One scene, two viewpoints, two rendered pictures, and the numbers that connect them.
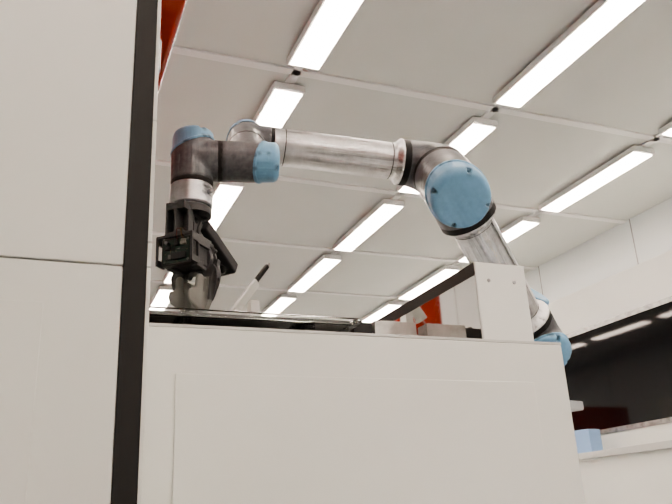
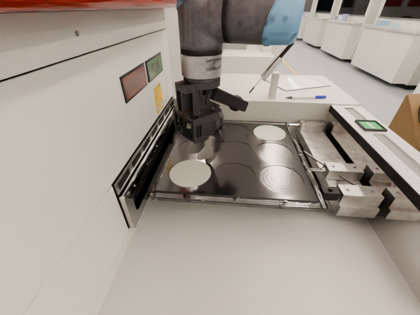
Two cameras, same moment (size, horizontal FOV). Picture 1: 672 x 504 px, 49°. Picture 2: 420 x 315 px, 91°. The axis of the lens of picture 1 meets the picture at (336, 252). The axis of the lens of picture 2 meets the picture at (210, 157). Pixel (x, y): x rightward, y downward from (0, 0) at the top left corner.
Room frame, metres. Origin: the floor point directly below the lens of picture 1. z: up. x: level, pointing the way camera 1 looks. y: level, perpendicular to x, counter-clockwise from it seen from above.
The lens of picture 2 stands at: (0.82, 0.04, 1.22)
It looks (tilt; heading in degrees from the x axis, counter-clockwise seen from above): 36 degrees down; 28
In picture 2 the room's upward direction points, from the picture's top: straight up
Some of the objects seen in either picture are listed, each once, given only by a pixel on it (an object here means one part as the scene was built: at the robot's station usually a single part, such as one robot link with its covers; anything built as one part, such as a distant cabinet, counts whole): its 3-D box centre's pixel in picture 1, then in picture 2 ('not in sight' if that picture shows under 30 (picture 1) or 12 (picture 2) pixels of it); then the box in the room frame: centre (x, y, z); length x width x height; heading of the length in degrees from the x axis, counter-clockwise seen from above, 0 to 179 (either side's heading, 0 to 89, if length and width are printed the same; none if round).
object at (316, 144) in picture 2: not in sight; (326, 161); (1.40, -0.03, 0.87); 0.36 x 0.08 x 0.03; 23
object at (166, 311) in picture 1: (252, 316); (235, 200); (1.11, 0.14, 0.90); 0.37 x 0.01 x 0.01; 113
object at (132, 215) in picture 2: not in sight; (159, 150); (1.18, 0.40, 0.89); 0.44 x 0.02 x 0.10; 23
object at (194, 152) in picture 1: (194, 159); (202, 15); (1.18, 0.25, 1.21); 0.09 x 0.08 x 0.11; 100
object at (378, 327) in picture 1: (391, 331); (357, 194); (1.25, -0.09, 0.89); 0.08 x 0.03 x 0.03; 113
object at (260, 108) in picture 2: not in sight; (256, 102); (1.67, 0.27, 0.89); 0.62 x 0.35 x 0.14; 113
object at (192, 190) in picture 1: (192, 199); (202, 66); (1.18, 0.25, 1.13); 0.08 x 0.08 x 0.05
